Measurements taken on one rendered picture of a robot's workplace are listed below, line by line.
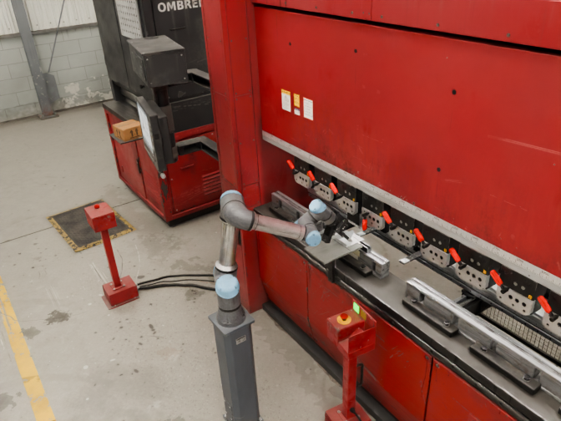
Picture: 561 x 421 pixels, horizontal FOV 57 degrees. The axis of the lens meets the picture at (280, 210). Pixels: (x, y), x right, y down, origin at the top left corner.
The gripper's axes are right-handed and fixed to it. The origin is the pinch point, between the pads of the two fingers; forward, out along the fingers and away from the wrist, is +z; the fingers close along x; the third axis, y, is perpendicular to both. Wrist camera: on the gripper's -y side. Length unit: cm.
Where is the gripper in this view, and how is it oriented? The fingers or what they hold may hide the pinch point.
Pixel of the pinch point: (346, 239)
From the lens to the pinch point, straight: 282.4
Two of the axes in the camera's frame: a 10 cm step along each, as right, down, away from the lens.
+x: -5.6, -3.8, 7.4
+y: 6.1, -7.9, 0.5
